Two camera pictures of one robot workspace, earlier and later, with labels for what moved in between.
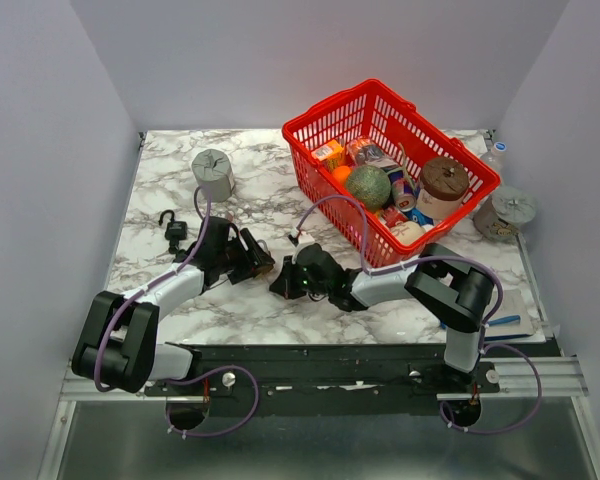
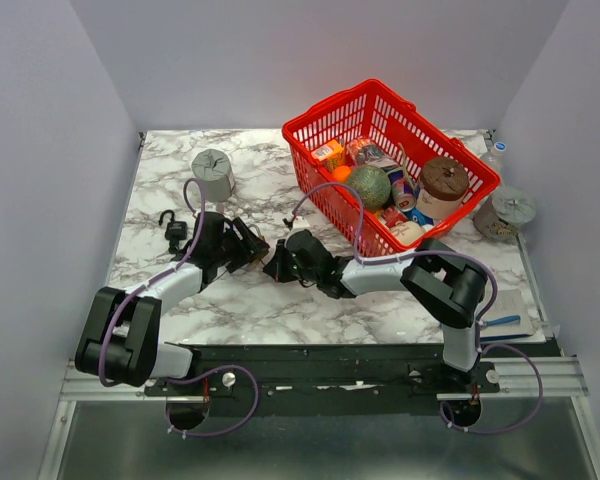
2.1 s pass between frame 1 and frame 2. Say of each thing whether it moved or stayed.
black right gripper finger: moved
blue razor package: stayed
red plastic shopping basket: stayed
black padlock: stayed
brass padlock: moved
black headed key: stayed
